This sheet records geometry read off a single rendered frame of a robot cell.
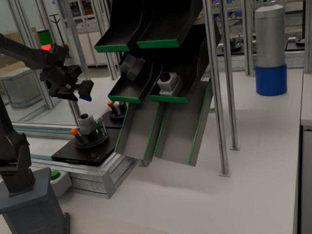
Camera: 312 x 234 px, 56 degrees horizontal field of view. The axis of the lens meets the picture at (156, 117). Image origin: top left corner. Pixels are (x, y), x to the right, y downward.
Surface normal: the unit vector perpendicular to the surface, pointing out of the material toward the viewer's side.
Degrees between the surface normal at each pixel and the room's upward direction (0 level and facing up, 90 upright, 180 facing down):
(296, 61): 90
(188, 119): 45
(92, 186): 90
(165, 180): 0
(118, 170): 90
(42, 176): 0
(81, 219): 0
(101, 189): 90
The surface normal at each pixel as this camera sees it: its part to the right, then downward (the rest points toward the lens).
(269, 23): -0.37, 0.45
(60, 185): 0.89, 0.03
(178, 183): -0.18, -0.89
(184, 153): -0.53, -0.32
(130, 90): -0.40, -0.62
